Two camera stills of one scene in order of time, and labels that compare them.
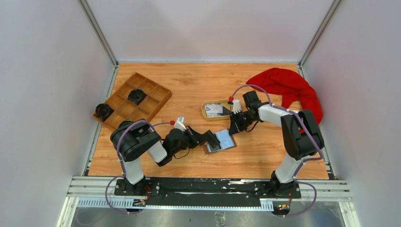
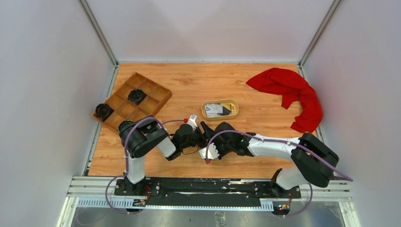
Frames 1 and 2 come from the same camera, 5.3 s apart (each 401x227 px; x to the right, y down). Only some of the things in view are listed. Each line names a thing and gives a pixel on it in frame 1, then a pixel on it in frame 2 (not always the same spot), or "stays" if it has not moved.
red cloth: [292, 87] stays
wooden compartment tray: [139, 98] stays
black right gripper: [236, 126] -> [221, 154]
